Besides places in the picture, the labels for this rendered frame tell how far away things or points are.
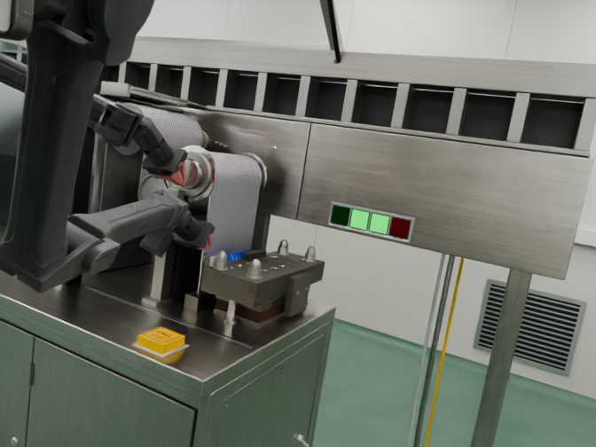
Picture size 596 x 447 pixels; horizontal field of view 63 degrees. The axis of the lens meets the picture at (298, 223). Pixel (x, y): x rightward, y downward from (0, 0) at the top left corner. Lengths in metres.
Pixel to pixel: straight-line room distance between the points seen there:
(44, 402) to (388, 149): 1.09
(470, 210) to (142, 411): 0.92
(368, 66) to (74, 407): 1.15
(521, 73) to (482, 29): 2.49
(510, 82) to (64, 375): 1.29
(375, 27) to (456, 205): 2.84
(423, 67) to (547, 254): 0.58
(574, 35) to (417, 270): 1.87
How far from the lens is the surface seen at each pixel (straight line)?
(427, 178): 1.36
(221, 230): 1.33
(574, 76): 1.37
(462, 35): 3.86
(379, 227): 1.39
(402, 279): 3.84
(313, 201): 1.47
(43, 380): 1.37
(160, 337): 1.08
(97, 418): 1.26
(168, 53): 1.85
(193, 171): 1.27
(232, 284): 1.19
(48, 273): 0.68
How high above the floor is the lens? 1.35
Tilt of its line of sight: 8 degrees down
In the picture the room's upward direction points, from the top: 9 degrees clockwise
